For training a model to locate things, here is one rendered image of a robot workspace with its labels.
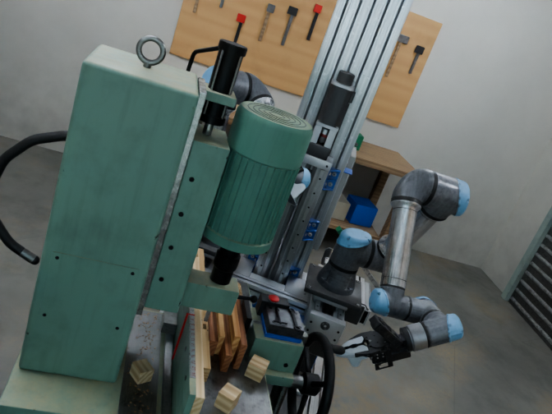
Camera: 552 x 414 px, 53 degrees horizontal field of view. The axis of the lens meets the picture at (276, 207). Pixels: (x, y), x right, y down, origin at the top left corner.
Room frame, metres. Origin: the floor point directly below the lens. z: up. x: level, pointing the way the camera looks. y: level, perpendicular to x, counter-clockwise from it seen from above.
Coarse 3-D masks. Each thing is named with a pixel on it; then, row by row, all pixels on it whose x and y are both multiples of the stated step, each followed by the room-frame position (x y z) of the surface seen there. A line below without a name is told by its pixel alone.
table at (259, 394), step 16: (240, 368) 1.12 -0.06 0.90; (208, 384) 1.03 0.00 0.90; (224, 384) 1.05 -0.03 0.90; (240, 384) 1.07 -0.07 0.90; (256, 384) 1.09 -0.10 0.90; (288, 384) 1.20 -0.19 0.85; (176, 400) 1.01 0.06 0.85; (208, 400) 0.98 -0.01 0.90; (240, 400) 1.02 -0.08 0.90; (256, 400) 1.04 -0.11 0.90
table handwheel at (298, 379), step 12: (312, 336) 1.36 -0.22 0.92; (324, 336) 1.32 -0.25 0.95; (324, 348) 1.27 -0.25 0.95; (300, 360) 1.40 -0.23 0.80; (324, 360) 1.24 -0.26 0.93; (324, 372) 1.21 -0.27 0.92; (300, 384) 1.26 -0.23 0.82; (312, 384) 1.25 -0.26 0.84; (324, 384) 1.18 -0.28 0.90; (288, 396) 1.34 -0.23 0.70; (324, 396) 1.17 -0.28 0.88; (288, 408) 1.31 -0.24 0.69; (300, 408) 1.27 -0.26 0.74; (324, 408) 1.15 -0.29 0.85
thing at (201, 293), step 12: (192, 276) 1.17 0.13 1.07; (204, 276) 1.19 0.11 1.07; (192, 288) 1.14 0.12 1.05; (204, 288) 1.15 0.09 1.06; (216, 288) 1.16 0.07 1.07; (228, 288) 1.17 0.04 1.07; (192, 300) 1.14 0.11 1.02; (204, 300) 1.15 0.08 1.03; (216, 300) 1.16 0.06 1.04; (228, 300) 1.17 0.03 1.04; (216, 312) 1.16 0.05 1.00; (228, 312) 1.17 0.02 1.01
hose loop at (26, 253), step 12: (48, 132) 1.19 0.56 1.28; (60, 132) 1.20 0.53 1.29; (24, 144) 1.17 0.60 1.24; (36, 144) 1.18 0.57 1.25; (0, 156) 1.16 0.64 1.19; (12, 156) 1.16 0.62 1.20; (0, 168) 1.15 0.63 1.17; (0, 228) 1.15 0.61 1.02; (12, 240) 1.17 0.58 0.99; (24, 252) 1.17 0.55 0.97
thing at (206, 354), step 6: (198, 252) 1.54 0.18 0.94; (204, 258) 1.52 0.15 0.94; (204, 264) 1.48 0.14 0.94; (204, 270) 1.45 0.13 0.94; (204, 336) 1.14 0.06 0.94; (204, 342) 1.12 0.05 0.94; (204, 348) 1.09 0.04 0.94; (204, 354) 1.07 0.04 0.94; (204, 360) 1.05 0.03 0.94; (204, 366) 1.03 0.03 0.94; (210, 366) 1.04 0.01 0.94; (204, 372) 1.03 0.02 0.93; (204, 378) 1.03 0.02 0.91
